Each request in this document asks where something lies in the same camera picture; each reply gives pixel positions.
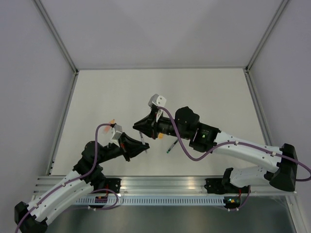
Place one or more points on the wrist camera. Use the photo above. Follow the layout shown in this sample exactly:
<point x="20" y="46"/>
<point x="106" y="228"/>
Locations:
<point x="157" y="101"/>
<point x="116" y="132"/>

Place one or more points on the aluminium frame post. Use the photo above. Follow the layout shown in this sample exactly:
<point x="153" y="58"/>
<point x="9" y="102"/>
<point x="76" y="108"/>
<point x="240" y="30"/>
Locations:
<point x="74" y="73"/>
<point x="247" y="70"/>

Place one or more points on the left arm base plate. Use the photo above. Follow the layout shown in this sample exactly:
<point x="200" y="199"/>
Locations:
<point x="113" y="184"/>

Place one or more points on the left aluminium frame post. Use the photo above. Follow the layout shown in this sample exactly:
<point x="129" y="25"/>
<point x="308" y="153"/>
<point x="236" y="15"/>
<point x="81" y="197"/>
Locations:
<point x="74" y="73"/>

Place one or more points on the green pen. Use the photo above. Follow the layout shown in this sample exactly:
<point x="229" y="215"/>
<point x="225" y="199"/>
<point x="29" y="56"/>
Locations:
<point x="172" y="146"/>

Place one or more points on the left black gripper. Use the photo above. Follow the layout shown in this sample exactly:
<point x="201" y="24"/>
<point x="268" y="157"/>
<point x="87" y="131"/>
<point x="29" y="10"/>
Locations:
<point x="131" y="146"/>

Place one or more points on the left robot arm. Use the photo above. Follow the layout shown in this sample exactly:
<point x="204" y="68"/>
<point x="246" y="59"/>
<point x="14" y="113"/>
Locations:
<point x="85" y="178"/>

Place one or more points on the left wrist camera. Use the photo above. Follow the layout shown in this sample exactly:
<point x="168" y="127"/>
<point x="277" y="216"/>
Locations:
<point x="116" y="132"/>

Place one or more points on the white slotted cable duct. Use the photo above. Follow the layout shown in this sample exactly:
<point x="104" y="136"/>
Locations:
<point x="152" y="201"/>

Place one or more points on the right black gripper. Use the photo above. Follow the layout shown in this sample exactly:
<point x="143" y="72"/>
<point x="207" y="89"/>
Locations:
<point x="148" y="125"/>

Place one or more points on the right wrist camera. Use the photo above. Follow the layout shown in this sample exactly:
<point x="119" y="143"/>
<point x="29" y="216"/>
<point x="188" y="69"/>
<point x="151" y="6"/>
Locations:
<point x="157" y="101"/>

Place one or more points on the aluminium mounting rail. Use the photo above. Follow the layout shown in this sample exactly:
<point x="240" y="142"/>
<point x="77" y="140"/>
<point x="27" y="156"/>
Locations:
<point x="161" y="185"/>

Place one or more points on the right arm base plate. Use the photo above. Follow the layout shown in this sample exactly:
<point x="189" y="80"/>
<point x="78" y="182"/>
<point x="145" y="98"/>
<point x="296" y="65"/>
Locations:
<point x="222" y="186"/>

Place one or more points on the right aluminium frame post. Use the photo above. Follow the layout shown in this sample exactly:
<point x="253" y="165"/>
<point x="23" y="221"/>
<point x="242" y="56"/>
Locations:
<point x="247" y="70"/>

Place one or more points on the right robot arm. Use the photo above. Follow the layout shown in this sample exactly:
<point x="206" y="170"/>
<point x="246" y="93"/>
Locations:
<point x="271" y="165"/>

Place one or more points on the grey purple pen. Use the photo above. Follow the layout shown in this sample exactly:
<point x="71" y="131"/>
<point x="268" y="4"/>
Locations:
<point x="142" y="140"/>

